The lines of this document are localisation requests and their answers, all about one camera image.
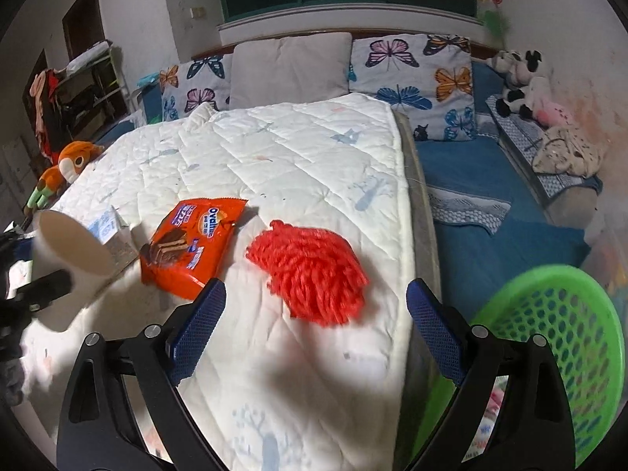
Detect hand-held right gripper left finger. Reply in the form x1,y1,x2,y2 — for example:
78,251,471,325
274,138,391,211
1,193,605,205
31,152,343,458
56,277,227,471

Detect small butterfly print pillow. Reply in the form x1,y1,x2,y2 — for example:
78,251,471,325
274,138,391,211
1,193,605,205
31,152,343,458
159,54,234,121

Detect white quilted blanket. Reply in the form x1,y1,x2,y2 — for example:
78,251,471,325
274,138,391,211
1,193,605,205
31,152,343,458
15,93,418,471

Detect blue white patterned towel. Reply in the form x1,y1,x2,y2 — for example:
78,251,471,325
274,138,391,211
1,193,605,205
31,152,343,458
427,189,511,234

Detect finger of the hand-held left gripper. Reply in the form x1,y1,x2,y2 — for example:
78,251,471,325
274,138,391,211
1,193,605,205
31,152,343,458
7,270,74,312
0,233,37,257

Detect dark wooden door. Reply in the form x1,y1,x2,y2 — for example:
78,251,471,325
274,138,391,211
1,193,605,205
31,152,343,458
62,0,104,62

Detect black white cow plush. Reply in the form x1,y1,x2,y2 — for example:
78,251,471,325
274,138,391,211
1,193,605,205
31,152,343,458
491,49,553,121

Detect green plastic basket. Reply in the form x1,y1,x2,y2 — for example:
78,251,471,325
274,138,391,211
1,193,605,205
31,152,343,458
412,265,621,469

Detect metal shelf rack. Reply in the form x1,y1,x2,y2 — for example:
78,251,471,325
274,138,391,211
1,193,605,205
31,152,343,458
51,42,131,141

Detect white paper cup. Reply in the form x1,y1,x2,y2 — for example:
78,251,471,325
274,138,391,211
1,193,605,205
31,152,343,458
33,210,115,305

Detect grey pillow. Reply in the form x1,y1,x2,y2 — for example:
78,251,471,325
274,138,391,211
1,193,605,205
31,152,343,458
230,32,353,111

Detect red foam fruit net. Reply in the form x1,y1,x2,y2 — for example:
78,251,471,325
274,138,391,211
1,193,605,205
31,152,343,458
245,220,370,327

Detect beige spotted cloth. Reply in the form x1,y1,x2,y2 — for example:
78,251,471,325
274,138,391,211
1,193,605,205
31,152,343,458
532,125,604,177

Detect blue bed sheet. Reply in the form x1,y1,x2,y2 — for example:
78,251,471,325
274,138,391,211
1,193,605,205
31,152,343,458
414,61,604,315

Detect large butterfly print pillow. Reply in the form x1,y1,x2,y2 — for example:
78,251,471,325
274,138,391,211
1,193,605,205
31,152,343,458
348,33,479,142

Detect pink plush toy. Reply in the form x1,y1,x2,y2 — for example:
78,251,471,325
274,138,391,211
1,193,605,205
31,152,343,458
532,98,575,128

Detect orange snack packet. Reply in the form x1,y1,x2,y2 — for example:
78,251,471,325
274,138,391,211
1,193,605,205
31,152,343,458
140,197,248,301

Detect red pink hanging clothes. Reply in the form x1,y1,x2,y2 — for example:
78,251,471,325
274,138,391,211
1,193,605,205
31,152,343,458
29,69,62,158

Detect orange plush toy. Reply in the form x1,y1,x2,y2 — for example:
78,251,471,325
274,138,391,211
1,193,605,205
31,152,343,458
24,141,106,209

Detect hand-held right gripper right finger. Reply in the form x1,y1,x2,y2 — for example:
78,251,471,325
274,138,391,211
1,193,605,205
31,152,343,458
406,278,576,471

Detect blue white milk carton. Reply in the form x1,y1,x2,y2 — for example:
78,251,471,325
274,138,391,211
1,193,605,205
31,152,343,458
86,206,141,280

